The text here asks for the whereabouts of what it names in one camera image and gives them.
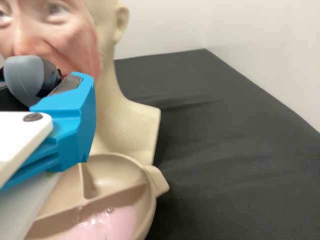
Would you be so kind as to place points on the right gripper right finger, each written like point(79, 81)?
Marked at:
point(75, 117)

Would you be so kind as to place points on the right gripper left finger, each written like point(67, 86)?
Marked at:
point(10, 100)

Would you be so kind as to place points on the dummy head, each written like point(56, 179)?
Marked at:
point(117, 105)

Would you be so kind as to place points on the beige divided bowl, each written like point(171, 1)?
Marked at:
point(117, 175)

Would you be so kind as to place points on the pink food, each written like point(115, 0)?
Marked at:
point(112, 225)

